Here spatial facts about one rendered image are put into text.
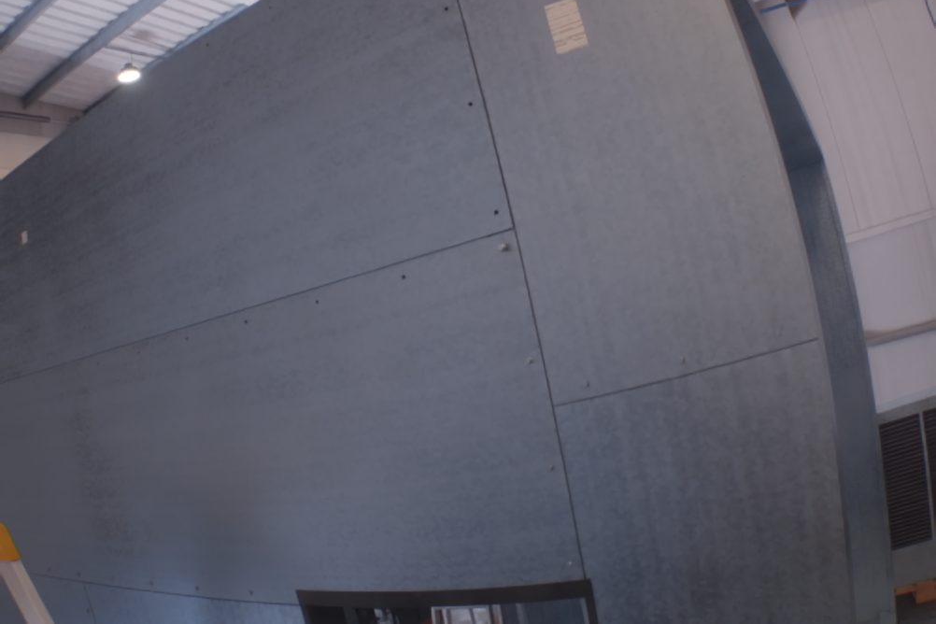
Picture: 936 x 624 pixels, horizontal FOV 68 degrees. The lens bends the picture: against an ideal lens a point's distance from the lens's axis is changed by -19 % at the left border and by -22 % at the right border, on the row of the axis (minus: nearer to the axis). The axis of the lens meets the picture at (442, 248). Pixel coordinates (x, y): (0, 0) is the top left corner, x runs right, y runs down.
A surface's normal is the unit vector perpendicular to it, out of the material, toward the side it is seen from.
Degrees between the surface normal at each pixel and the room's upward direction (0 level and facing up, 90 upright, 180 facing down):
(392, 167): 90
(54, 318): 90
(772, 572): 90
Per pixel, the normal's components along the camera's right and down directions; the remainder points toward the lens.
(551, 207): -0.50, -0.02
